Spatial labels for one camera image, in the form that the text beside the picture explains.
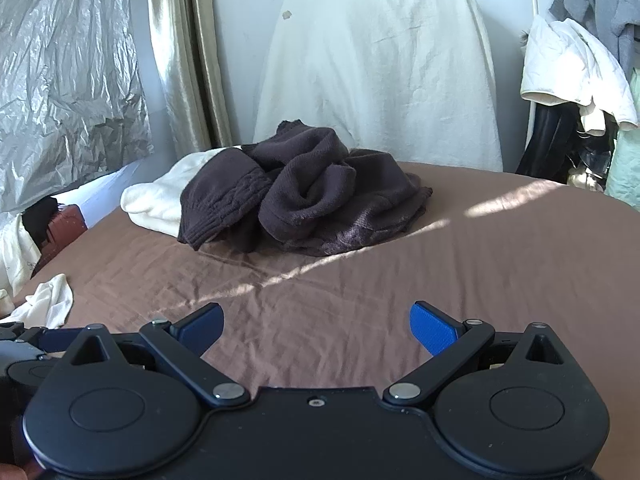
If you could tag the small white cloth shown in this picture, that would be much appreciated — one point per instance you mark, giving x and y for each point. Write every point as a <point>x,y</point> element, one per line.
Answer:
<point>50,300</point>

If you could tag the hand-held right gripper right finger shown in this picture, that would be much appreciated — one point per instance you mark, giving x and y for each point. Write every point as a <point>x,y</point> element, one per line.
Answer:
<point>432,332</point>

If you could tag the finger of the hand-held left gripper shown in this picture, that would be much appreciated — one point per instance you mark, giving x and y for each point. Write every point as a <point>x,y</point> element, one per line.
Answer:
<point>52,341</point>

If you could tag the dark brown knit sweater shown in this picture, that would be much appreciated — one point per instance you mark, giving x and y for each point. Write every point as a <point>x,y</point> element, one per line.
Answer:
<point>310,185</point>

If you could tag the white printed cloth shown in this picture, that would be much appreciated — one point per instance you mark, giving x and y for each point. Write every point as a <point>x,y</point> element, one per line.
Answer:
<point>15,255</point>

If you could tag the cream white fleece garment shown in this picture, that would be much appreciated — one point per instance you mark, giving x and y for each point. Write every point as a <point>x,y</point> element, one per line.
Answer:
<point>155,200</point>

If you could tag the grey hanging garment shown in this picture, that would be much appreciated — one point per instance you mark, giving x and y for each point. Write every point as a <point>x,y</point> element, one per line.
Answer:
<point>610,0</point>

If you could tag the white hanging jacket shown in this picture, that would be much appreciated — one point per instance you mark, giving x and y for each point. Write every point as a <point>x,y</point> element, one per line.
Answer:
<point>565,60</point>

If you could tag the black cloth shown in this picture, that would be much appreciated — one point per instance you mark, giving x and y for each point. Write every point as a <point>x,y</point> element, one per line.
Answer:
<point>40,215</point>

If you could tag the cream cover cloth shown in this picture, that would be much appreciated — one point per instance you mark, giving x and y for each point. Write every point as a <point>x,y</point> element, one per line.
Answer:
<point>375,70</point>

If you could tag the gold curtain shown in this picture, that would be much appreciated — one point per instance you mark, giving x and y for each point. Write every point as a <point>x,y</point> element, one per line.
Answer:
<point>180,60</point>

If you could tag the reddish-brown bag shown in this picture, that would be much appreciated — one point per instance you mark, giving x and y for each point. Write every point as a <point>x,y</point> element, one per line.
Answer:
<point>65,225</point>

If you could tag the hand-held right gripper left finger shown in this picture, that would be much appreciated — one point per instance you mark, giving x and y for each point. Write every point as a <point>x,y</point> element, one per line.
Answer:
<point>202,327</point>

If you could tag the black hanging garment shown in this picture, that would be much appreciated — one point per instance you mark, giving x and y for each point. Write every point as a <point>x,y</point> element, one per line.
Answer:
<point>545,140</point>

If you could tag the silver plastic sheet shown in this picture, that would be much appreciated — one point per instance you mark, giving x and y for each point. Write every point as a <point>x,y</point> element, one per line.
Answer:
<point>65,85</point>

